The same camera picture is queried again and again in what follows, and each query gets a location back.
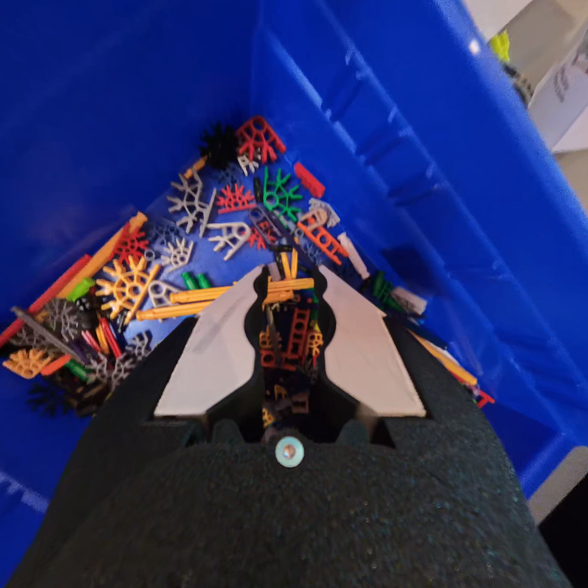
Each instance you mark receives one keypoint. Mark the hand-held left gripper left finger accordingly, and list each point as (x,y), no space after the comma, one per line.
(206,363)

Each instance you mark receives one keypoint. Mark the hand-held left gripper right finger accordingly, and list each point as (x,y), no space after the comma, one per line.
(372,363)

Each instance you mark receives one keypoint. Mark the long orange rod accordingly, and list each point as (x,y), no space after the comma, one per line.
(170,311)
(197,296)

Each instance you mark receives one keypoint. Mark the pile of colourful construction pieces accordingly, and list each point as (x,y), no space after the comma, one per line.
(128,285)

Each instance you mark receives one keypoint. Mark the blue plastic bin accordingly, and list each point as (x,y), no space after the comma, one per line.
(367,138)

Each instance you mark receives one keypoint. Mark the lime green piece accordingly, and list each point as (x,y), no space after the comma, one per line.
(500,46)

